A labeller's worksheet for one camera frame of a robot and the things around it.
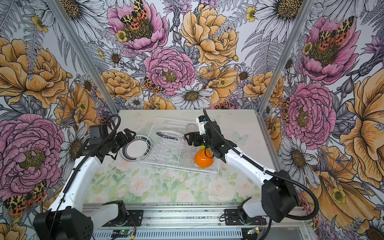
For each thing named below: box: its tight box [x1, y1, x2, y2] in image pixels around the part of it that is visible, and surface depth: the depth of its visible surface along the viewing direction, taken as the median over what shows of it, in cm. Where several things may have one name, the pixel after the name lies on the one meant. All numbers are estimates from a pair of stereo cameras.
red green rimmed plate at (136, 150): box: [119, 134, 152, 162], surface depth 96 cm
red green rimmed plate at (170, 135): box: [156, 131, 185, 140], surface depth 101 cm
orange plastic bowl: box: [195, 149, 214, 168], surface depth 92 cm
